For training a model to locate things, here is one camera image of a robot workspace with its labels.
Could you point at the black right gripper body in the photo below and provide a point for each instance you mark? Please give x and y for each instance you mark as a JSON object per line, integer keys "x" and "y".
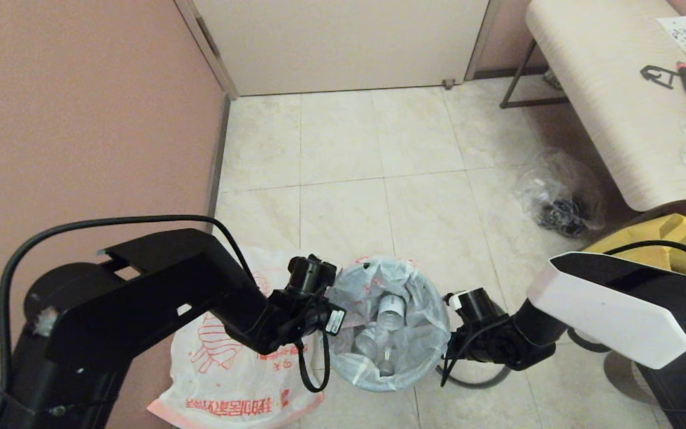
{"x": 480, "y": 345}

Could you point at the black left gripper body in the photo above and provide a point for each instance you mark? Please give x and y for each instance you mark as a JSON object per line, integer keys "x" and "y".
{"x": 313, "y": 319}

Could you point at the white red-print trash bag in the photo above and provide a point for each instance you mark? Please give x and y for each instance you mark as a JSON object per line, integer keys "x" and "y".
{"x": 224, "y": 387}
{"x": 420, "y": 333}

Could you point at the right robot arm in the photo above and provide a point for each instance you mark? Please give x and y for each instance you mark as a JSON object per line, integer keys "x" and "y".
{"x": 605, "y": 304}

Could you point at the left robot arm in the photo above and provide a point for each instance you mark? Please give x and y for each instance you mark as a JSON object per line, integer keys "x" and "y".
{"x": 140, "y": 286}

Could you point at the flat white red-print trash bag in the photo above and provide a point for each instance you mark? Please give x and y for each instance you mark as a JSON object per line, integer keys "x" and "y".
{"x": 224, "y": 387}

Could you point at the clear bag with black items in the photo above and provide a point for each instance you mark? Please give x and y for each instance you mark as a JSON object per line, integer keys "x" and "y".
{"x": 557, "y": 190}

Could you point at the yellow fabric tote bag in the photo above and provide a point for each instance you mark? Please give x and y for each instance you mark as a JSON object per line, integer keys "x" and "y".
{"x": 670, "y": 229}

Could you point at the clear crushed plastic bottle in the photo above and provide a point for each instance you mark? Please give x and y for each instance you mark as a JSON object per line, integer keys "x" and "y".
{"x": 386, "y": 364}
{"x": 367, "y": 342}

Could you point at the clear bottle with white label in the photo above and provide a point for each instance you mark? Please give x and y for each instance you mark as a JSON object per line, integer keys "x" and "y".
{"x": 390, "y": 311}

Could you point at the beige ribbed bin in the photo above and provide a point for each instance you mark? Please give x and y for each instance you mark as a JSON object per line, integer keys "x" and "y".
{"x": 623, "y": 381}

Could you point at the small metal door stopper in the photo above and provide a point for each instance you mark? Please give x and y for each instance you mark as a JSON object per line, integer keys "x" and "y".
{"x": 449, "y": 83}

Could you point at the white door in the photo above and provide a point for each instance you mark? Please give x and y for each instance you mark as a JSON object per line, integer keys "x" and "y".
{"x": 343, "y": 42}

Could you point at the beige bench with metal legs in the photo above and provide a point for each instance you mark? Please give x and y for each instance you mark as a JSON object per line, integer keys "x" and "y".
{"x": 605, "y": 77}

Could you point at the black metal hook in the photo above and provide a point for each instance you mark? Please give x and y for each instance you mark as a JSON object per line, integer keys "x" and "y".
{"x": 652, "y": 74}

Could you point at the grey wall baseboard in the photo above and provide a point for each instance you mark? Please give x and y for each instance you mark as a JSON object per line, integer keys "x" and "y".
{"x": 219, "y": 149}

